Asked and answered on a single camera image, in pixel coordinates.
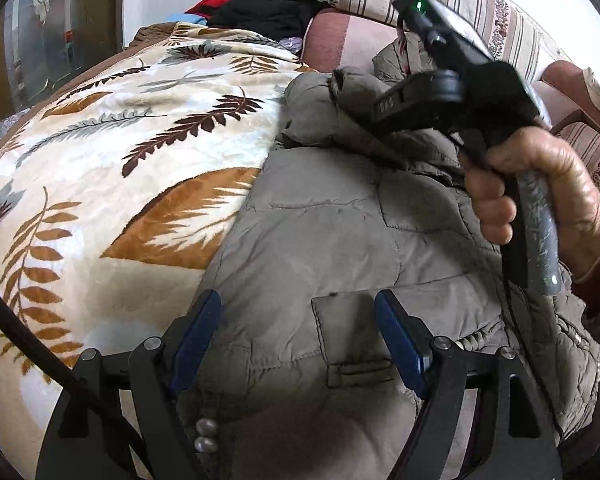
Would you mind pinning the black clothes pile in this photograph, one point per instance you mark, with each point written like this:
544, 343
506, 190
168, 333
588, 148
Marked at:
270, 17

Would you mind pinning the olive padded jacket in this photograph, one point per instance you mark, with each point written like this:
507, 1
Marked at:
330, 230

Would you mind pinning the person's right hand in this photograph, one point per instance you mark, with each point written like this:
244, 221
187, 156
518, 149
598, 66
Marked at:
570, 185

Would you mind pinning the large striped floral cushion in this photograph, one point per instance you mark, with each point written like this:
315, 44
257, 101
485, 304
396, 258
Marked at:
597, 155

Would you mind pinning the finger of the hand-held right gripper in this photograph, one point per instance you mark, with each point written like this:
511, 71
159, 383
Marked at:
410, 102

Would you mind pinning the cream leaf-print blanket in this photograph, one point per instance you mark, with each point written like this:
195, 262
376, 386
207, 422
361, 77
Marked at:
105, 160

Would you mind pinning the pink sofa cushion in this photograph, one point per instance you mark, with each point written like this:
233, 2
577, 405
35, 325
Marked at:
350, 40

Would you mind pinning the glass panel door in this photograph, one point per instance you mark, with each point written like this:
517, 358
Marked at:
45, 25

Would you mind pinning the red cloth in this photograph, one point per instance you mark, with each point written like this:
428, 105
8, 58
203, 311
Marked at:
220, 2

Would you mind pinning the light blue cloth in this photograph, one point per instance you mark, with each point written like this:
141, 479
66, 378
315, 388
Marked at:
195, 19

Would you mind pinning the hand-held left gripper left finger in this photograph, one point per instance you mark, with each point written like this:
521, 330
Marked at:
196, 342

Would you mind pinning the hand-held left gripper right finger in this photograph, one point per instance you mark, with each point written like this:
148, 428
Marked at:
400, 340

